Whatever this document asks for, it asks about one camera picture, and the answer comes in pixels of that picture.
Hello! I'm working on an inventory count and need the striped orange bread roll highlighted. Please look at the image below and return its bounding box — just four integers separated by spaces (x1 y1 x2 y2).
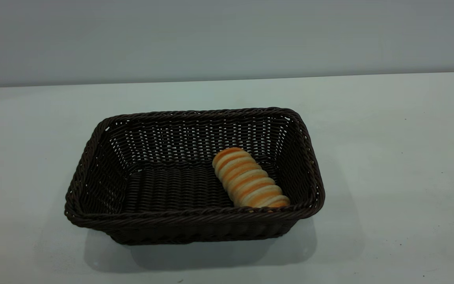
212 147 291 209

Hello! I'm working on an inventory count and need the dark brown woven basket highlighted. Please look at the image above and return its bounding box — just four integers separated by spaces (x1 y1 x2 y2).
64 107 326 246

